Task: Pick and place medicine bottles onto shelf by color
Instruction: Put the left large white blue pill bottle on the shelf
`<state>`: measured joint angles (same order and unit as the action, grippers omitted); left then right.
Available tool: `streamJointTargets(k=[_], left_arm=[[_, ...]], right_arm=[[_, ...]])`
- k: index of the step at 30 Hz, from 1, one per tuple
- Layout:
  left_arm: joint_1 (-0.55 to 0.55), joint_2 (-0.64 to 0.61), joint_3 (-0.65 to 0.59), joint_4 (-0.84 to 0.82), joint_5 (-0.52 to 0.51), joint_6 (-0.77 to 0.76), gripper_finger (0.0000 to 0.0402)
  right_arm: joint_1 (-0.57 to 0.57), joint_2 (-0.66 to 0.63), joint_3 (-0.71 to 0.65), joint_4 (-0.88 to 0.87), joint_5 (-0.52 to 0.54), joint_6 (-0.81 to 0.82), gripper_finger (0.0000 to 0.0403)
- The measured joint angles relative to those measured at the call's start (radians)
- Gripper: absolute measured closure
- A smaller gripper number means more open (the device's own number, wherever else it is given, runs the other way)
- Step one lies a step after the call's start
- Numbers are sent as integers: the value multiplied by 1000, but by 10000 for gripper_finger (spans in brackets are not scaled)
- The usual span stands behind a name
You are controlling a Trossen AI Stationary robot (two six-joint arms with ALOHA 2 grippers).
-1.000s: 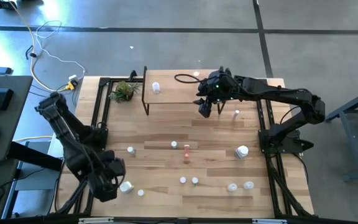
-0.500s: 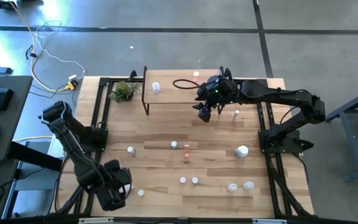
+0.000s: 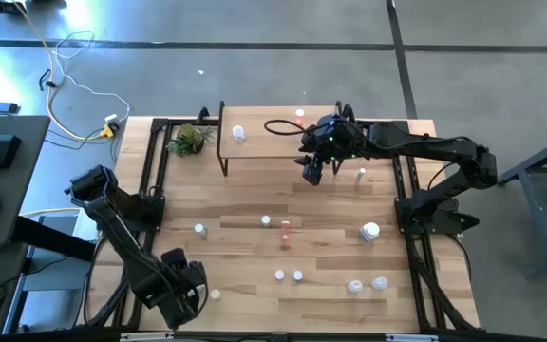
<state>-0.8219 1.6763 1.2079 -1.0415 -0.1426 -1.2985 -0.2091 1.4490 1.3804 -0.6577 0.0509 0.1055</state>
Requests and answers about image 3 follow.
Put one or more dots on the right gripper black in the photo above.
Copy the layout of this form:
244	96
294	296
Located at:
335	138

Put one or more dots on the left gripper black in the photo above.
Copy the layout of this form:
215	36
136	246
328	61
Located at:
176	299

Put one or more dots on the salmon translucent pill bottle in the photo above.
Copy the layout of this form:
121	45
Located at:
285	233
299	115

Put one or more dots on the slim white tube bottle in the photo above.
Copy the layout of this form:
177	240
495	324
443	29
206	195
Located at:
360	175

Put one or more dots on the pink translucent pill bottle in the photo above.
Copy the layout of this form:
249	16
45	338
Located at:
279	275

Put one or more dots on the green pill bottle with tablets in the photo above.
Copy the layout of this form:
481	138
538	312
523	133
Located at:
297	275

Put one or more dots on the white opaque pill bottle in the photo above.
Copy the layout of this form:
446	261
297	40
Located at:
354	286
380	283

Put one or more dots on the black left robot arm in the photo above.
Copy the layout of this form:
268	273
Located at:
112	214

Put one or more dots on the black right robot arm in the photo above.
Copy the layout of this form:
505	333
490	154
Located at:
444	147

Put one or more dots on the wooden shelf with black legs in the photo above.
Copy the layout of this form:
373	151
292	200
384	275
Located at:
264	142

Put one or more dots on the potted green plant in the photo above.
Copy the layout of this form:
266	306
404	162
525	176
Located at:
187	140

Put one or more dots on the grey floor box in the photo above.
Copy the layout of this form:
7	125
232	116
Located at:
64	275

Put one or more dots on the black desk beam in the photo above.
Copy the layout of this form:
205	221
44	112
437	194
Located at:
50	237

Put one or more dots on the yellow plug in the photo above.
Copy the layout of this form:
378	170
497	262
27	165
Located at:
107	131

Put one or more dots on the white power adapter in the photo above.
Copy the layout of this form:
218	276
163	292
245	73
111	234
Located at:
111	119

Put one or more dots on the grey desk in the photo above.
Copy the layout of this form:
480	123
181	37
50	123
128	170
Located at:
22	190

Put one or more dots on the blue-grey metal table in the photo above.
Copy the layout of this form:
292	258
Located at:
537	159

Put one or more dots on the silver frame bracket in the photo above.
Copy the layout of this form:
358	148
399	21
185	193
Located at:
145	336
411	337

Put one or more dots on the black metal table frame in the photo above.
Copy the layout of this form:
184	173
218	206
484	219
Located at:
158	125

